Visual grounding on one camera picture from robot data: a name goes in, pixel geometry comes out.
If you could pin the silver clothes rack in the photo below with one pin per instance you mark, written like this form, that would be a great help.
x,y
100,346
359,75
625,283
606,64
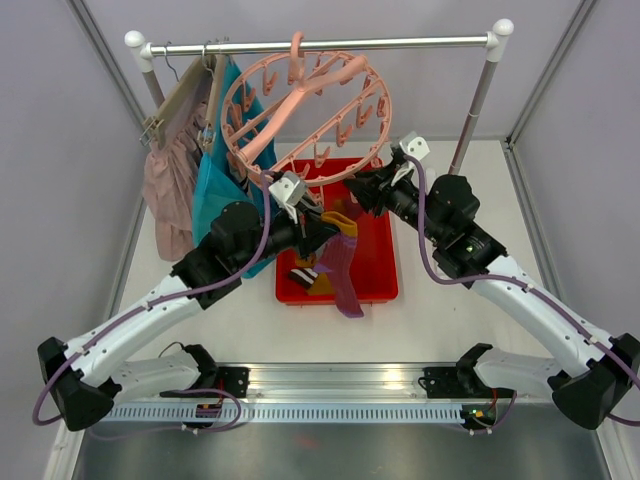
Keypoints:
x,y
493,41

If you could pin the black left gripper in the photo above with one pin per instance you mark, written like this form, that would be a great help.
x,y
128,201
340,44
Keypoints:
x,y
312,232

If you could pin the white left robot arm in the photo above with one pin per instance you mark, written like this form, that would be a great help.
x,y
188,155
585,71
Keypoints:
x,y
89,375

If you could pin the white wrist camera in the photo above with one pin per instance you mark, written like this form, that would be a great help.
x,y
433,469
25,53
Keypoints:
x,y
411,145
287,191

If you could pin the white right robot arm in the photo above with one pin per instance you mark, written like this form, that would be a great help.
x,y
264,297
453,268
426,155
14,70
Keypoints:
x,y
443,214

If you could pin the teal shirt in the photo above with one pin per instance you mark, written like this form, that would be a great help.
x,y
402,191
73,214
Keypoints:
x,y
215,187

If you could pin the beige clip hanger left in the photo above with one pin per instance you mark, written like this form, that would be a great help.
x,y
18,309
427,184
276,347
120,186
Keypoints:
x,y
173,108

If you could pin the white slotted cable duct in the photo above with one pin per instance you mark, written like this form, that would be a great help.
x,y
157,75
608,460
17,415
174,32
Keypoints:
x,y
334,413

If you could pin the beige clip hanger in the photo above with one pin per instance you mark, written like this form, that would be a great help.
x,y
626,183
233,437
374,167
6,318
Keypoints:
x,y
216,66
173,108

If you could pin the pink round clip hanger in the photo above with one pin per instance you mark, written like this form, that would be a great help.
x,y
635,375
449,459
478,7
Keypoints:
x,y
301,103

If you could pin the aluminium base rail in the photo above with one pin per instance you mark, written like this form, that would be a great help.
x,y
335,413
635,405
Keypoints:
x,y
330,380

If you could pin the yellow brown striped sock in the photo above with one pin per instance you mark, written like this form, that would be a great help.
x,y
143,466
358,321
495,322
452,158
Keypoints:
x,y
304,274

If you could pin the pink skirt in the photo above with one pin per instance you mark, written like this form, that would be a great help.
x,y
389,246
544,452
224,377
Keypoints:
x,y
170,177

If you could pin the red plastic bin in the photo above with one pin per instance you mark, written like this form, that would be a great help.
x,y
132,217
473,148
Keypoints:
x,y
373,270

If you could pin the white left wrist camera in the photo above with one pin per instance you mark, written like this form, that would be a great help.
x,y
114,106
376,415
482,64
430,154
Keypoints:
x,y
287,191

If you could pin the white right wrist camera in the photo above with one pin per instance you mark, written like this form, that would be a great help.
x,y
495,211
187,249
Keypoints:
x,y
411,145

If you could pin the purple sock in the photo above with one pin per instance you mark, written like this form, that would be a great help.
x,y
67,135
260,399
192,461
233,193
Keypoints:
x,y
348,208
335,262

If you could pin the beige clip hanger right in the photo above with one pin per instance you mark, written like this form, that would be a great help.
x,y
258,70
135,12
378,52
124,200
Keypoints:
x,y
216,66

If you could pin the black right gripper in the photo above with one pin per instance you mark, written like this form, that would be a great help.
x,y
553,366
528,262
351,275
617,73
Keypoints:
x,y
373,188

